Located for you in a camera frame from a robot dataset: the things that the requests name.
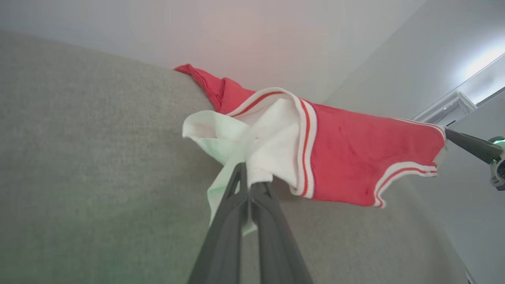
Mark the grey fabric sofa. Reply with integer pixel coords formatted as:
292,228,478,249
0,30,470,284

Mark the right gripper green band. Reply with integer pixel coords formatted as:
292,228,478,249
445,128,505,192

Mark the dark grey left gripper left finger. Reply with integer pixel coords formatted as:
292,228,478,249
187,163,250,284

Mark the white door frame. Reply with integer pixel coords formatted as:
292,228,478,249
412,85,505,127

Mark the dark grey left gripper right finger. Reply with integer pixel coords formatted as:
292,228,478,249
250,181,314,284

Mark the red and white cloth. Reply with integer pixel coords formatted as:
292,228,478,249
174,63,447,237

